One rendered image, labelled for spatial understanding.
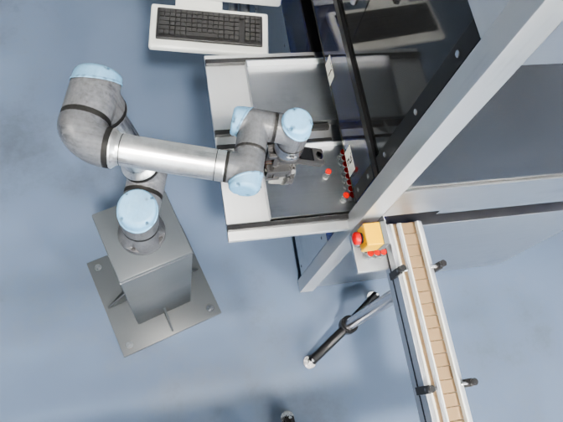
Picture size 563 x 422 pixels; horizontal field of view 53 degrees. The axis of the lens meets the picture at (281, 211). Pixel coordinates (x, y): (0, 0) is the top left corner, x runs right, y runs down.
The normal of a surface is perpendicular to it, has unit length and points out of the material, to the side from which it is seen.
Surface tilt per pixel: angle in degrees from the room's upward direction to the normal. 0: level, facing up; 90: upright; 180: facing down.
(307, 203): 0
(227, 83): 0
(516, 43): 90
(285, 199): 0
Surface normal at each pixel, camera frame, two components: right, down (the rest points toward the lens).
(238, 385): 0.16, -0.36
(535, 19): 0.16, 0.93
